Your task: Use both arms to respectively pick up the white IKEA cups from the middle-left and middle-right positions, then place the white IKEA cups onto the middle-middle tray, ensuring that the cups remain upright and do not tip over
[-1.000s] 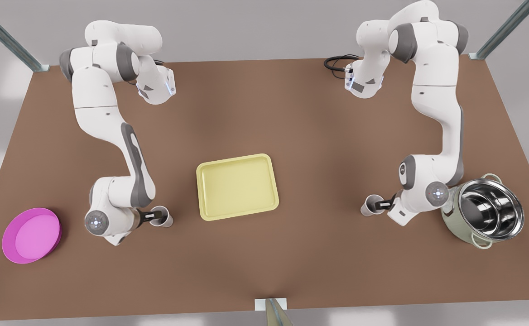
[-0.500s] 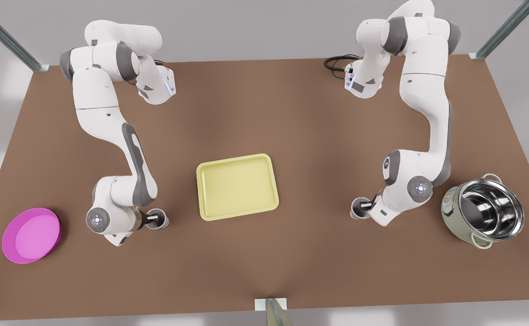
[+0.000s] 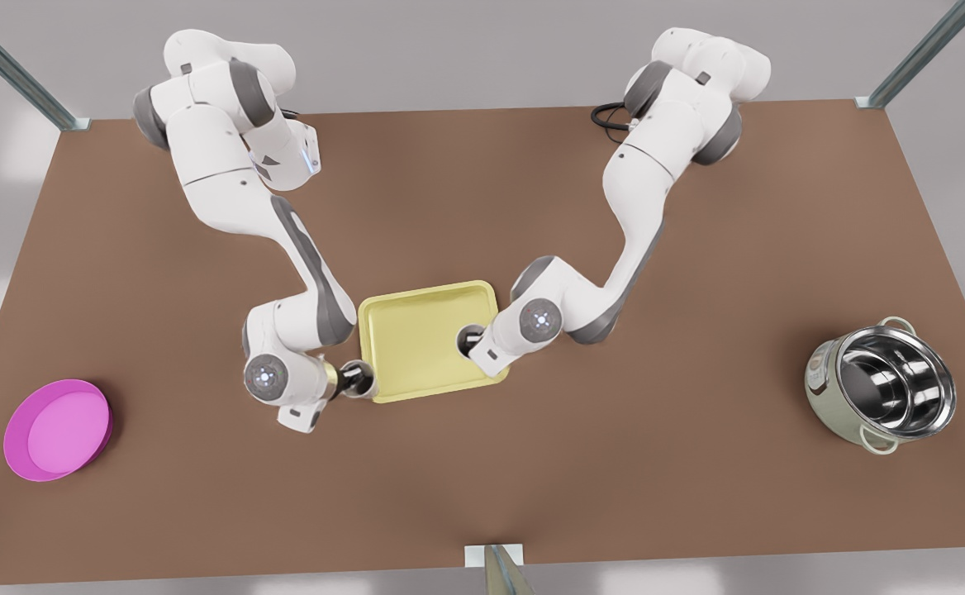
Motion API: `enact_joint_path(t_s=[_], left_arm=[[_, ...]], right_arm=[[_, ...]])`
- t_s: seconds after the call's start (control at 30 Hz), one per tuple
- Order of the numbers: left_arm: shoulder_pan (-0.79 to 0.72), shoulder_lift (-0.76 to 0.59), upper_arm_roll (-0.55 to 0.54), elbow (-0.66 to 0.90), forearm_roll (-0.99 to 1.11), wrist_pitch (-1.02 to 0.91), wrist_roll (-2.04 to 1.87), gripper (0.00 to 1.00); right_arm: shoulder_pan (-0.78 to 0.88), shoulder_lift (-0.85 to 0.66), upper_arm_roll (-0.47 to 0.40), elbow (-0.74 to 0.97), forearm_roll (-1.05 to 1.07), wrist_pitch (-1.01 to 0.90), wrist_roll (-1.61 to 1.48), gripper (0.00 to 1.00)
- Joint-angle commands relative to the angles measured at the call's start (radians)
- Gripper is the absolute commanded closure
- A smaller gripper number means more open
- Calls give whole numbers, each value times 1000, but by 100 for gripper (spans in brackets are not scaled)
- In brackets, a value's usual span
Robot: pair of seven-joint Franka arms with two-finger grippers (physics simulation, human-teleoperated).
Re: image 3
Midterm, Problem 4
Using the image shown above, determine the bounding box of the white IKEA cup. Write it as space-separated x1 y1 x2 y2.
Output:
454 323 489 360
340 359 379 402

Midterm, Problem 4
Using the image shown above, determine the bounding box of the yellow rectangular tray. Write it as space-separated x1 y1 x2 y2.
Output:
357 280 511 405

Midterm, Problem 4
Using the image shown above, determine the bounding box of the pink round bowl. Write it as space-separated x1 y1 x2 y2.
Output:
2 378 114 483

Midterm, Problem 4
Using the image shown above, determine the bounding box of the stainless steel pot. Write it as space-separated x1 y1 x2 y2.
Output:
804 315 958 455

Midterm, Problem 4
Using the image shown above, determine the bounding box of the silver frame post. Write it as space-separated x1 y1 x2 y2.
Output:
855 0 965 111
0 0 92 132
463 543 527 595

